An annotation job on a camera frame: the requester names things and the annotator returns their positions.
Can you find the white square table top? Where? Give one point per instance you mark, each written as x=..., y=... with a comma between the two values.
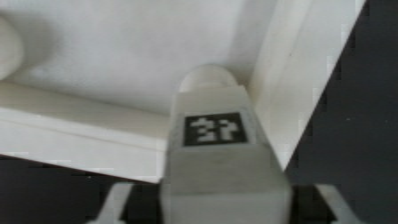
x=95, y=55

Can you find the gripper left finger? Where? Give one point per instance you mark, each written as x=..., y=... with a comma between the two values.
x=131, y=205

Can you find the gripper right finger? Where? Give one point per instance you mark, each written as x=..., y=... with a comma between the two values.
x=319, y=206

